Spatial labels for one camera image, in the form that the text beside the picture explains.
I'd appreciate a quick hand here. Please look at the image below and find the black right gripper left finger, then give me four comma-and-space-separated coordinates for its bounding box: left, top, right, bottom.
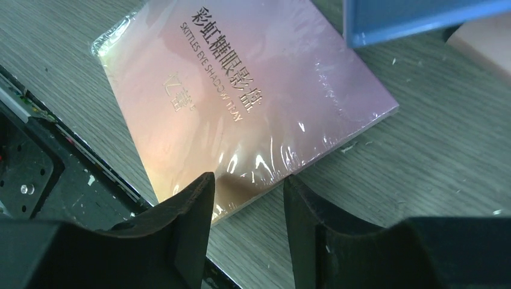
1, 172, 215, 288

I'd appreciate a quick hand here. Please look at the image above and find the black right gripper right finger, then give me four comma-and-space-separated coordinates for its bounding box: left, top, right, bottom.
283, 175, 510, 288

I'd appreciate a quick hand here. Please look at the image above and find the blue drawer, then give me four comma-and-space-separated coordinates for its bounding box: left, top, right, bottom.
343, 0, 510, 48

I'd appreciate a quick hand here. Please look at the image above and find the small pink card packet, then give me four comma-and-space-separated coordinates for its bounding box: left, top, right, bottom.
447, 20, 510, 85

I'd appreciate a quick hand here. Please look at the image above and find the holographic eyeshadow palette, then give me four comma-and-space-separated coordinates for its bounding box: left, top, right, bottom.
92, 1, 398, 222

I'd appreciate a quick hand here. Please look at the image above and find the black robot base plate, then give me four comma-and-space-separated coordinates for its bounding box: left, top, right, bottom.
0, 63, 240, 289

